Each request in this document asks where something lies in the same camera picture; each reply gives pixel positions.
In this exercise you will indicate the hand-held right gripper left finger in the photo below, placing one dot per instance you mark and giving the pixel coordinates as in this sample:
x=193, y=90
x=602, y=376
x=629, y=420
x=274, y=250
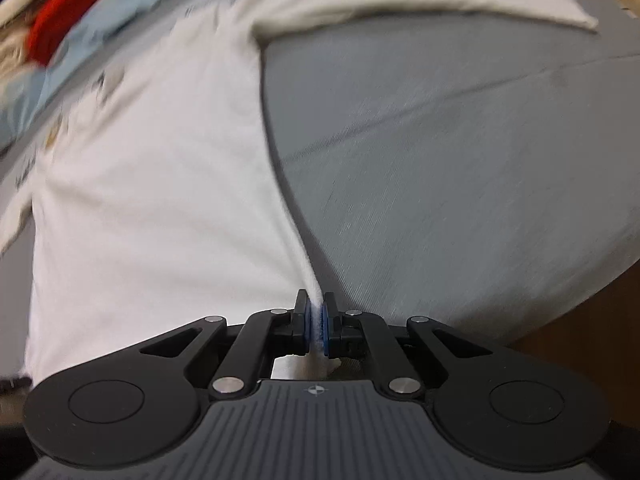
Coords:
x=303, y=327

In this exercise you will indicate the light blue cloth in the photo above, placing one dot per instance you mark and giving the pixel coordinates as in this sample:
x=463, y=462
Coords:
x=115, y=15

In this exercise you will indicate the white long-sleeve shirt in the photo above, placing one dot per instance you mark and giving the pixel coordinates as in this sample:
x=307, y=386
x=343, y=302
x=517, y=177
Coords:
x=150, y=210

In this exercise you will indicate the grey bed mattress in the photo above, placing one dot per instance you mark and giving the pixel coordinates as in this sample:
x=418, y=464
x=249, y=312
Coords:
x=425, y=160

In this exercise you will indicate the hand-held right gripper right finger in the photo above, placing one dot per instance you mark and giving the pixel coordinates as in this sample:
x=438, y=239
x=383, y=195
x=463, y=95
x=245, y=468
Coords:
x=327, y=327

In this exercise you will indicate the red cushion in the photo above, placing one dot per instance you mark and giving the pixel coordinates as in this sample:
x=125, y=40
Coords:
x=65, y=15

